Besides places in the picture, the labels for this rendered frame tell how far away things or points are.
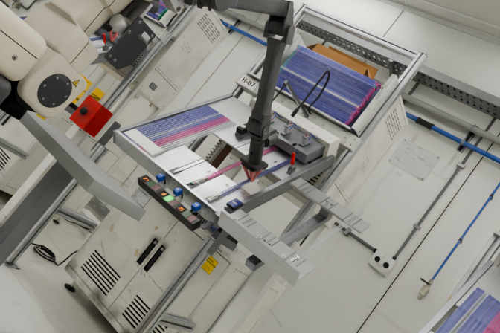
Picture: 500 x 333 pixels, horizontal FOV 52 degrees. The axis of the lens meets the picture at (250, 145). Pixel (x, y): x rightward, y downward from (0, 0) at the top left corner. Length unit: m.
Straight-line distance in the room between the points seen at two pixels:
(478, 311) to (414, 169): 2.09
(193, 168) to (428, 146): 2.23
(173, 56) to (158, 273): 1.58
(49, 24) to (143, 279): 1.23
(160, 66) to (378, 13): 2.10
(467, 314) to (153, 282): 1.26
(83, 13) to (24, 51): 0.34
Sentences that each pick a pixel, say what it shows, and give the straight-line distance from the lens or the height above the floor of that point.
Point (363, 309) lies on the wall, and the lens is 3.70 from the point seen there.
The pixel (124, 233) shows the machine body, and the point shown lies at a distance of 2.51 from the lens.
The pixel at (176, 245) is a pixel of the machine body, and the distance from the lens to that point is 2.34.
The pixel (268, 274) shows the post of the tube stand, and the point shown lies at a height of 0.67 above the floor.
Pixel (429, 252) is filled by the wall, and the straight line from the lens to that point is 3.72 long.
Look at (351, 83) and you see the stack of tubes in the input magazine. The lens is 2.52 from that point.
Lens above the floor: 0.77
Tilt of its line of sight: 7 degrees up
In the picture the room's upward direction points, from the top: 38 degrees clockwise
